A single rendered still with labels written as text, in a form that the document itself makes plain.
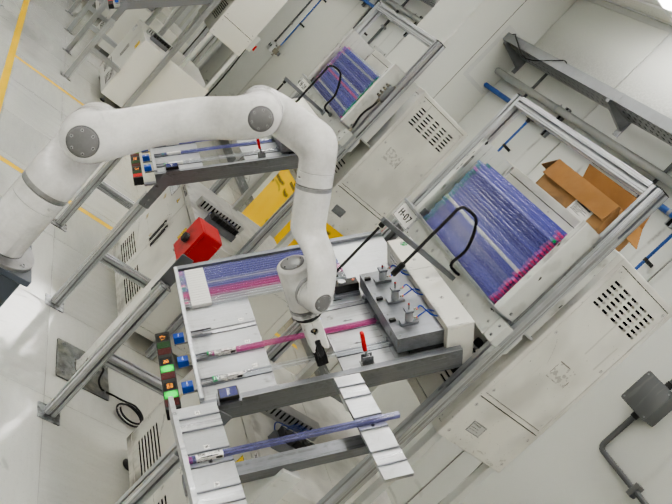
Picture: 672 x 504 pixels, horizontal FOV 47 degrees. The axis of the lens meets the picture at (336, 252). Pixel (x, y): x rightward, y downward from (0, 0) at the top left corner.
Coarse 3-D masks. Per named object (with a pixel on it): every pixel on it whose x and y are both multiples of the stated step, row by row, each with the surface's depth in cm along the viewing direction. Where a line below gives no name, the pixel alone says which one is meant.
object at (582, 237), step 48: (480, 144) 246; (576, 144) 225; (432, 192) 250; (576, 240) 198; (480, 288) 212; (528, 288) 201; (576, 288) 206; (528, 336) 213; (144, 384) 270; (288, 432) 228
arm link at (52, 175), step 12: (96, 108) 173; (108, 108) 179; (48, 144) 179; (36, 156) 177; (48, 156) 176; (60, 156) 178; (36, 168) 174; (48, 168) 174; (60, 168) 175; (72, 168) 178; (84, 168) 181; (96, 168) 184; (24, 180) 175; (36, 180) 174; (48, 180) 173; (60, 180) 174; (72, 180) 177; (84, 180) 181; (36, 192) 174; (48, 192) 174; (60, 192) 176; (72, 192) 178; (60, 204) 178
